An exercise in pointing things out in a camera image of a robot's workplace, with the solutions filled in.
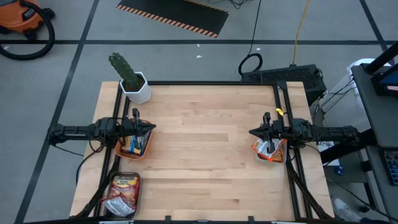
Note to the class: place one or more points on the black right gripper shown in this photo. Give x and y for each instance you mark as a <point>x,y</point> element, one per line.
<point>278,130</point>

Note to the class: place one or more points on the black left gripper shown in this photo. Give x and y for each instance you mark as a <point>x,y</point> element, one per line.
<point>130,128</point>

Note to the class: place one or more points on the red Maruchan noodle packet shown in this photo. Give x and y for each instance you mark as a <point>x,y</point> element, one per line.
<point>119,205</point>
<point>126,186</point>

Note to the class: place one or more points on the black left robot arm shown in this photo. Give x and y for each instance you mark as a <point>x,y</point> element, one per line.
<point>74,132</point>

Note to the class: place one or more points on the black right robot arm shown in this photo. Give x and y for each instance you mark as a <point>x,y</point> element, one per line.
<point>329,133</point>

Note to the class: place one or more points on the yellow gripper tag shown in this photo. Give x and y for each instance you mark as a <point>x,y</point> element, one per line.
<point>279,111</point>

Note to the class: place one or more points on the white plastic bin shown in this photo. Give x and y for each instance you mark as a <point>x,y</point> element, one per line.
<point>262,161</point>

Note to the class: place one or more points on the orange plastic bin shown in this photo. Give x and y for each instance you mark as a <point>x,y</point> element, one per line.
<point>133,157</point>

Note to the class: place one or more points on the green cactus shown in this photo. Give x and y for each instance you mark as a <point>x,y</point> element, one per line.
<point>124,70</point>

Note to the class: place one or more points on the black perforated computer case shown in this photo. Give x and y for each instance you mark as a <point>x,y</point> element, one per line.
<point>289,76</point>

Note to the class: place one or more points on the white paper sheet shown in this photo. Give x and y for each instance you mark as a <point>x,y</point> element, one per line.
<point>326,152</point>

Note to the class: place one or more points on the dark grey plastic bin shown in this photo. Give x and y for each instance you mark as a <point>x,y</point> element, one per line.
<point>138,199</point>

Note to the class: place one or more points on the black desk crossbar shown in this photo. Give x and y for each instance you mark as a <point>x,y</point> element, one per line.
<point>345,151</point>

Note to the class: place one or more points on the small blue object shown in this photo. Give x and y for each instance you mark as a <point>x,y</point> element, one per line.
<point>339,170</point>

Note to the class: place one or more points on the white waste container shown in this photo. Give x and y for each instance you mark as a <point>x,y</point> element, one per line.
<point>345,105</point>

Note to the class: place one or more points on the person's shoe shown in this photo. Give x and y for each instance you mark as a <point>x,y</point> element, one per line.
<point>345,211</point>

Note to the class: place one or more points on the black hazard-striped floor mat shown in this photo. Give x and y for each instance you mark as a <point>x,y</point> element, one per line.
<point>174,14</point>

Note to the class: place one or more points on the grey side desk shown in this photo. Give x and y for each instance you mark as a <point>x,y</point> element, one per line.
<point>379,118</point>

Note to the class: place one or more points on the black desk monitor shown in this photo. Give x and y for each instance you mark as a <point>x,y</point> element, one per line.
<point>381,84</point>

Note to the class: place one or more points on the black caster wheel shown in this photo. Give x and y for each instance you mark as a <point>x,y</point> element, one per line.
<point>364,208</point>

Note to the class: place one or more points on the orange shop vacuum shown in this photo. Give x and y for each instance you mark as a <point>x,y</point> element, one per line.
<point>52,34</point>
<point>18,15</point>

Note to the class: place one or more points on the black keyboard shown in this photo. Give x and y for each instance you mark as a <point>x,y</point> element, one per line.
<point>392,168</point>

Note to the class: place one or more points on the black aluminium table frame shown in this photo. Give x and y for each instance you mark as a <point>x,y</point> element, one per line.
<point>199,83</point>

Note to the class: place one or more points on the black slanted post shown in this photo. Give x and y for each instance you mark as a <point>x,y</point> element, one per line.
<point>381,58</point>

